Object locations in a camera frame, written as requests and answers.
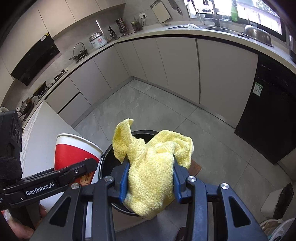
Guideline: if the yellow knitted cloth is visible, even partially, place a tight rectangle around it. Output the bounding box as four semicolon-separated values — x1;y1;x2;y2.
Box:
112;118;194;219

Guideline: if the red white paper cup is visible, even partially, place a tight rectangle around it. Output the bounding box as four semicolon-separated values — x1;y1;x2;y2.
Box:
54;133;104;186

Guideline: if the black trash bin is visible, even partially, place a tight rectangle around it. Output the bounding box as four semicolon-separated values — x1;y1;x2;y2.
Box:
98;130;158;217

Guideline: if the person's left hand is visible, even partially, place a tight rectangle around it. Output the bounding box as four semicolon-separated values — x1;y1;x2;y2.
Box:
7;204;47;240

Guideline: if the lidded black pot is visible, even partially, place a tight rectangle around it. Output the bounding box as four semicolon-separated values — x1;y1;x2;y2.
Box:
20;96;34;115

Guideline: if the black frying pan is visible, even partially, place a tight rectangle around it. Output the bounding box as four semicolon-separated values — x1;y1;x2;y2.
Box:
33;81;47;96

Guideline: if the black dishwasher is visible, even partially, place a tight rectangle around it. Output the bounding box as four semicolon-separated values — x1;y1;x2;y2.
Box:
234;55;295;164

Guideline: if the gas stove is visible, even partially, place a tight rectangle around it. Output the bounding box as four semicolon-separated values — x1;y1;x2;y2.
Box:
32;69;68;98

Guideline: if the black range hood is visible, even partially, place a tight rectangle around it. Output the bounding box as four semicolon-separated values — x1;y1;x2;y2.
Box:
11;32;60;86

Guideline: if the kettle on rack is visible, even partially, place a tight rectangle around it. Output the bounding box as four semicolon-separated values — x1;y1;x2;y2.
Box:
69;42;88;63

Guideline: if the white rice cooker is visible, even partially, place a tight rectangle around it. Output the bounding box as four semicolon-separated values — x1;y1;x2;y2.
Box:
89;31;107;50

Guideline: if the steel bowl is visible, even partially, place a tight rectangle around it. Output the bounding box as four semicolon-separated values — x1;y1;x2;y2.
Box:
242;25;273;47

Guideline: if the utensil holder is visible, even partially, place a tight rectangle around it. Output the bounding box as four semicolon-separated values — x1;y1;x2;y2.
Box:
130;17;144;33

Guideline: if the cutting board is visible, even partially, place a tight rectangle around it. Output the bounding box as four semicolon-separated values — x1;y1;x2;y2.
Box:
150;0;171;23

